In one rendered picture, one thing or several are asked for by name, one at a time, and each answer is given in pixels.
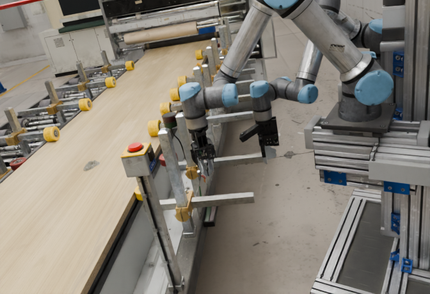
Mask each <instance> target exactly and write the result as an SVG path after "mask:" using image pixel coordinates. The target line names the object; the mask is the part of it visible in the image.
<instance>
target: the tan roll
mask: <svg viewBox="0 0 430 294"><path fill-rule="evenodd" d="M219 25H221V22H214V23H210V24H202V25H198V26H197V23H196V21H195V22H188V23H183V24H177V25H172V26H166V27H161V28H154V29H148V30H143V31H137V32H132V33H125V34H124V38H121V39H116V41H117V42H125V43H126V45H132V44H139V43H143V42H151V41H155V40H162V39H166V38H173V37H181V36H185V35H192V34H197V33H199V29H201V28H208V27H212V26H219Z"/></svg>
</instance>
